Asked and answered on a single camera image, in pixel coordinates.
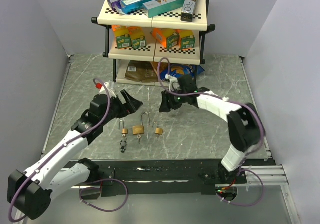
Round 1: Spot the teal RIO box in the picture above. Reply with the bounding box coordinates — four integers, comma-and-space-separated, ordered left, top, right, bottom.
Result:
142, 0, 185, 18

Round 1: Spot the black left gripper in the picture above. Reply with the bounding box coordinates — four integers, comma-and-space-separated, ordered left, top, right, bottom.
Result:
100, 89, 142, 125

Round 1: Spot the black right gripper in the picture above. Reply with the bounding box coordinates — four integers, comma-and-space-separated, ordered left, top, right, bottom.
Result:
159, 87, 188, 112

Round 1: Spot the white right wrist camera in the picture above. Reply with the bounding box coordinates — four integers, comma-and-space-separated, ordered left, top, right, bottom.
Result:
165, 74, 180, 92

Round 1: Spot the medium brass padlock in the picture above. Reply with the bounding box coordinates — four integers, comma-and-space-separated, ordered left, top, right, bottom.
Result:
153, 121, 164, 136

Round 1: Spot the cream three-tier shelf rack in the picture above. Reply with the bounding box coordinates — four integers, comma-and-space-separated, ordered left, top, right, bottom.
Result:
91, 0, 216, 89

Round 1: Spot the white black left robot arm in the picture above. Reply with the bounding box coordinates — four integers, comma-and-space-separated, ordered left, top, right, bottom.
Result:
7, 90, 143, 220

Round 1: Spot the key with panda keychain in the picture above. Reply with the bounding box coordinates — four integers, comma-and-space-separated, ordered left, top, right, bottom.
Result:
120, 134, 127, 153

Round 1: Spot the blue toothpaste box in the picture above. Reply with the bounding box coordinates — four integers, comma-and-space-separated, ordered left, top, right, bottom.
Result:
117, 0, 152, 14

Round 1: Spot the brown snack bag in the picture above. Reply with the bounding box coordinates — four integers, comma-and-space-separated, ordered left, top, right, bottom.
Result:
125, 60, 158, 83

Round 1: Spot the blue chips bag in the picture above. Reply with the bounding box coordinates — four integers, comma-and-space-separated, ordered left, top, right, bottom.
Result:
159, 63, 205, 81

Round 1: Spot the aluminium rail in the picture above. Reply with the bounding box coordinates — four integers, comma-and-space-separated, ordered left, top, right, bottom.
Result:
244, 165, 289, 186

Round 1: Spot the silver RIO box right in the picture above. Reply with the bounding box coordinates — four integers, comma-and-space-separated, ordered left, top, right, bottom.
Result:
180, 0, 198, 22

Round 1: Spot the orange snack bag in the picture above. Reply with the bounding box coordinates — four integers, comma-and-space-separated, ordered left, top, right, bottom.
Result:
151, 62, 169, 79

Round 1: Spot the large brass padlock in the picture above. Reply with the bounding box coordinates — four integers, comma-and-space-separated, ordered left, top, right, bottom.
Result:
132, 112, 151, 135

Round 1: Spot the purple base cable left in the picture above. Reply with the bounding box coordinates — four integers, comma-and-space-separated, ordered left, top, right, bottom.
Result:
79, 178, 129, 212

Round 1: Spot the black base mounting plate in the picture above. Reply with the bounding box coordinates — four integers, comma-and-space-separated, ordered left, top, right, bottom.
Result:
86, 159, 247, 197

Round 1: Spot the small brass padlock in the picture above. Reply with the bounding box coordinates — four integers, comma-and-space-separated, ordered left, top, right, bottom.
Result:
118, 120, 129, 136

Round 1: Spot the orange green box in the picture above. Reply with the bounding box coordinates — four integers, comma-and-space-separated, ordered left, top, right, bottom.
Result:
152, 28, 179, 49
111, 25, 132, 49
177, 29, 196, 50
128, 26, 147, 49

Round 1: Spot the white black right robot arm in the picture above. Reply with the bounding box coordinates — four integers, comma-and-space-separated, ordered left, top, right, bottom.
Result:
159, 74, 265, 183

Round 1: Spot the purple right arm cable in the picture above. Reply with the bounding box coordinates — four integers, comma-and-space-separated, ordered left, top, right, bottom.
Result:
157, 57, 266, 177

